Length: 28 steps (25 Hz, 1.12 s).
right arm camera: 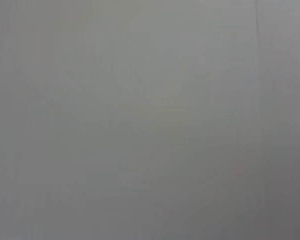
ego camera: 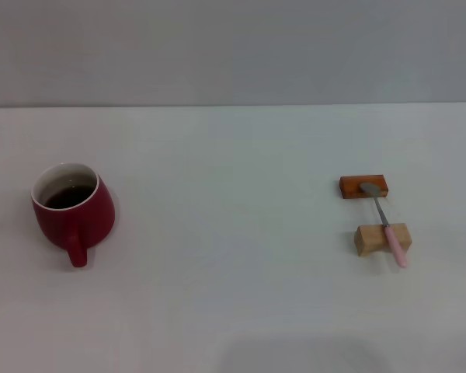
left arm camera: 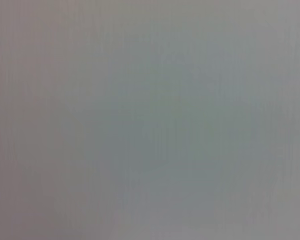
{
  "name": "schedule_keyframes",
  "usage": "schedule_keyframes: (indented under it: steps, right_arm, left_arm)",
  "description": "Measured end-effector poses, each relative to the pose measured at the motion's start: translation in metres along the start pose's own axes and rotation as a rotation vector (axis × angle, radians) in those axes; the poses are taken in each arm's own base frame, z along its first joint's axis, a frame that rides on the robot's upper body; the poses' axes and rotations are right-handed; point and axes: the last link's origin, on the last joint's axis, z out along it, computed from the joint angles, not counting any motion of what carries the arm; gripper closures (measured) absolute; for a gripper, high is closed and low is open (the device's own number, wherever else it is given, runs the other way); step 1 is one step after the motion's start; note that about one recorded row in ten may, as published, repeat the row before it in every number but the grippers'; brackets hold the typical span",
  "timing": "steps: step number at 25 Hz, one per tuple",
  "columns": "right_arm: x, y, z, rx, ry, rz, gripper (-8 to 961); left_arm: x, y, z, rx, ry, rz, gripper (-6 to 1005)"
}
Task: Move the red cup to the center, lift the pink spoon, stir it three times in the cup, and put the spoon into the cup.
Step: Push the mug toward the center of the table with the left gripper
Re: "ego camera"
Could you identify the red ceramic coffee cup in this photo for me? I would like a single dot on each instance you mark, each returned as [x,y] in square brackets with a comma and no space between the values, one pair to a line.
[75,221]

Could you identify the orange-brown wooden block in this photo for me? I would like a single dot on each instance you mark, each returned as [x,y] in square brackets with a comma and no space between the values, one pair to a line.
[351,186]

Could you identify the light wooden bridge block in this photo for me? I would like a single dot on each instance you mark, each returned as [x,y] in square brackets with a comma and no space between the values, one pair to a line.
[373,237]

